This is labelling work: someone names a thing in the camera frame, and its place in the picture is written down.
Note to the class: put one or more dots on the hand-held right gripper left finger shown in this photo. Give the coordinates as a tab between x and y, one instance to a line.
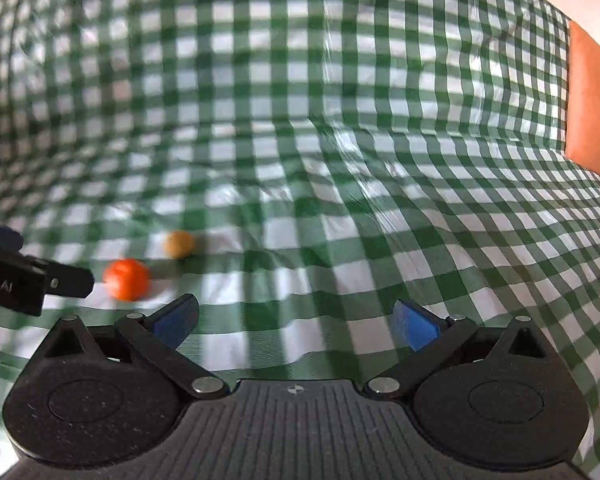
176	325

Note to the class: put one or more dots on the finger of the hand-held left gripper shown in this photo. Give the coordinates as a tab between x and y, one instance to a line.
0	235
70	280

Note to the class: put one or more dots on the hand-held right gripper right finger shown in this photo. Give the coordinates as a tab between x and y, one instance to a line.
416	331

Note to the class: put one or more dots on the small bright orange fruit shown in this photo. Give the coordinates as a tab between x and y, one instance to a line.
127	279

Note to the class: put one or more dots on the small tan round fruit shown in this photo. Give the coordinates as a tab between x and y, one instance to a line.
179	244

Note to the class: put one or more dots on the green white checked cloth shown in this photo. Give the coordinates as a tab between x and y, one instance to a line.
305	135

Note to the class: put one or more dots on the orange cushion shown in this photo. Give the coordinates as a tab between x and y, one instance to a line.
592	110

